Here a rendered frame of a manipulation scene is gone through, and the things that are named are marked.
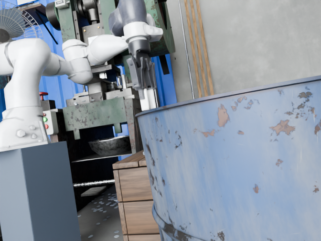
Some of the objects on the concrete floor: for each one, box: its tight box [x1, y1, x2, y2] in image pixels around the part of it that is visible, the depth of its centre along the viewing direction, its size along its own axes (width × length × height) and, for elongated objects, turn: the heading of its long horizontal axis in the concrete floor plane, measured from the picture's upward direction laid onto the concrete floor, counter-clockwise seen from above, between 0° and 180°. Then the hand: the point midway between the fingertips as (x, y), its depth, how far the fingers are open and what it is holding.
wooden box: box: [112, 150, 161, 241], centre depth 93 cm, size 40×38×35 cm
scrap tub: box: [135, 75, 321, 241], centre depth 40 cm, size 42×42×48 cm
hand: (147, 100), depth 80 cm, fingers open, 3 cm apart
